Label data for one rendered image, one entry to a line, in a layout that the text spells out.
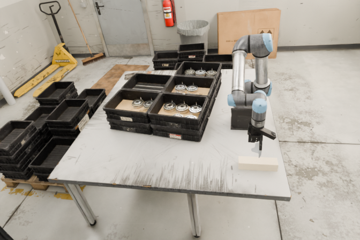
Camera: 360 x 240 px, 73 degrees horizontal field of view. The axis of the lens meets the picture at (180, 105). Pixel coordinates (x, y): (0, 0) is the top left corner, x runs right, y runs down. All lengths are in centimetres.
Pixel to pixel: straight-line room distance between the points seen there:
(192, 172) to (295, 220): 106
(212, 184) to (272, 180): 37
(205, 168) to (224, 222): 71
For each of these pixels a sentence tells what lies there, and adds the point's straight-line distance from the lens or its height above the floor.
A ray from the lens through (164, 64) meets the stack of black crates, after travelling 375.
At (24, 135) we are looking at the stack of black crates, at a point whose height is 54.
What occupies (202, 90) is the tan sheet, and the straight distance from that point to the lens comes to 220.
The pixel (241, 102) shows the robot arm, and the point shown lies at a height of 116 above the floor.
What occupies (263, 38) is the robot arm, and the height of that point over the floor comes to 142.
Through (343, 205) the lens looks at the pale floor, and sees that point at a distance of 259.
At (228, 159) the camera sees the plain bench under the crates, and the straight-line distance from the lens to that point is 174.
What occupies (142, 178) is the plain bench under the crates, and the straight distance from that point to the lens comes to 171.
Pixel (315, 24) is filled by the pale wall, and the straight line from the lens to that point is 503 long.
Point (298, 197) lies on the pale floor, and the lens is 251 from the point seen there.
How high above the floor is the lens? 199
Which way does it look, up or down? 35 degrees down
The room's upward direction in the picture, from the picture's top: 7 degrees counter-clockwise
